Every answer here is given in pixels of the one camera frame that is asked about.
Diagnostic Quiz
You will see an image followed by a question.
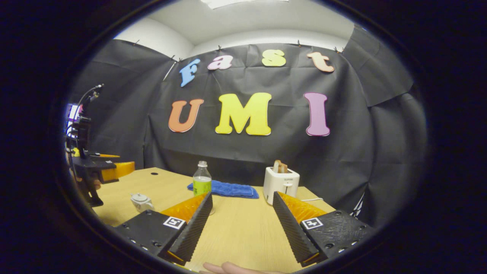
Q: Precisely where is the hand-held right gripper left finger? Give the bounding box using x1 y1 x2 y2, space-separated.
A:
113 191 213 266

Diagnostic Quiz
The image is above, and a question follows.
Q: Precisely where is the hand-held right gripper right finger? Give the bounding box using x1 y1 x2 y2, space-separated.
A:
272 191 375 267

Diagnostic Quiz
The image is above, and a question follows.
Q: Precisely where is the green label water bottle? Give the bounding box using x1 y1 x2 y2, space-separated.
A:
193 161 216 216

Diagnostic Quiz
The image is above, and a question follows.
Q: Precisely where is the white floral teacup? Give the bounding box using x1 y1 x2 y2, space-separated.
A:
131 193 155 212

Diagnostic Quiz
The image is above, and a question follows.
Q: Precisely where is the white toaster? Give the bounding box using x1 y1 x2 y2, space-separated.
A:
263 167 300 205

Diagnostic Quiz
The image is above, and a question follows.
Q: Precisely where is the computer monitor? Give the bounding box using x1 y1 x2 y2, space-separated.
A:
67 104 83 132

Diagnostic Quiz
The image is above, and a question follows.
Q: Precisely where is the blue towel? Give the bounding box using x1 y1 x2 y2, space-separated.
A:
187 180 259 199

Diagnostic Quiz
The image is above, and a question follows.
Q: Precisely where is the black backdrop cloth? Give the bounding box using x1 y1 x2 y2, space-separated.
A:
68 27 428 229

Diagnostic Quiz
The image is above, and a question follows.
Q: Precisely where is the ceiling light panel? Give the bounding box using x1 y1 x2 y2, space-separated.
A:
201 0 290 10

